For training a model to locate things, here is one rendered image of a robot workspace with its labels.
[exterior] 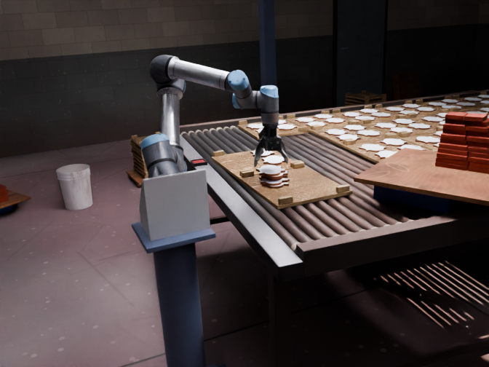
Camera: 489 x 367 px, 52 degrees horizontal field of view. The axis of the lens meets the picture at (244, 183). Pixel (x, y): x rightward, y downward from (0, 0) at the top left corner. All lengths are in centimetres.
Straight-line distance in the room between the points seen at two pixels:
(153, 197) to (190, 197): 14
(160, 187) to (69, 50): 549
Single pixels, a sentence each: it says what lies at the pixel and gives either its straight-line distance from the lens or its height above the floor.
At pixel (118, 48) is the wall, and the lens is 731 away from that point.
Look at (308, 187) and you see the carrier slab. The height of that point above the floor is 94.
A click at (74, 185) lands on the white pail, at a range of 482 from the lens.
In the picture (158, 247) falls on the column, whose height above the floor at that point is 87.
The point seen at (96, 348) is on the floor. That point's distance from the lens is 292.
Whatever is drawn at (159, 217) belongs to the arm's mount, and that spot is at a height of 96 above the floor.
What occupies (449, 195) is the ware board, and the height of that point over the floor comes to 104.
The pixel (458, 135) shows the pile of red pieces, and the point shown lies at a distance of 211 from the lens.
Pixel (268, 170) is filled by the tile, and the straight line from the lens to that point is 221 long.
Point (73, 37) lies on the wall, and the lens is 722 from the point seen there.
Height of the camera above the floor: 166
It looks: 19 degrees down
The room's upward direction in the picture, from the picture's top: 3 degrees counter-clockwise
